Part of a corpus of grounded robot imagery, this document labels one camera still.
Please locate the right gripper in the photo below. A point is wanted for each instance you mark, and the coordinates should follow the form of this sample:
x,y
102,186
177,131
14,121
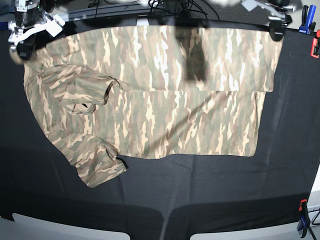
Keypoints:
x,y
22,38

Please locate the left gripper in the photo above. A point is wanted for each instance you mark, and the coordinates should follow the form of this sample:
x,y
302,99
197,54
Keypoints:
x,y
277,14

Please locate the camouflage t-shirt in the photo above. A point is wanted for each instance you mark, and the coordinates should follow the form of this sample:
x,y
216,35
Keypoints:
x,y
148,92

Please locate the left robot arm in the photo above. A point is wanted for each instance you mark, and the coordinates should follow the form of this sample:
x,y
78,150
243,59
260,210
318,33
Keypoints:
x,y
278,15

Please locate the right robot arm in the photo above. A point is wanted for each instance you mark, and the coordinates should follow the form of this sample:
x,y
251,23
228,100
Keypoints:
x,y
31,17

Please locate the blue clamp top right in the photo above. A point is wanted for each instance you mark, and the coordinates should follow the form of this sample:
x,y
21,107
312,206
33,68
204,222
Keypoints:
x,y
307,24

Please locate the orange clamp far right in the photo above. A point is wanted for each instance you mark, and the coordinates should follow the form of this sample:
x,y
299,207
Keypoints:
x,y
315,46

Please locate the white tape patch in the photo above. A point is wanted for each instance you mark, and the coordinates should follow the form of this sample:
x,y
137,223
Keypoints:
x,y
142,22

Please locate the black table cloth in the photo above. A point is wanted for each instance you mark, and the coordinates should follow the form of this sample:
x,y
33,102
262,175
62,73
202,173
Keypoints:
x,y
179,195

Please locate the orange blue clamp near right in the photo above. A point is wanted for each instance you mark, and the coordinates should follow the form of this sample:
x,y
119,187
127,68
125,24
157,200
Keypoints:
x,y
304,220

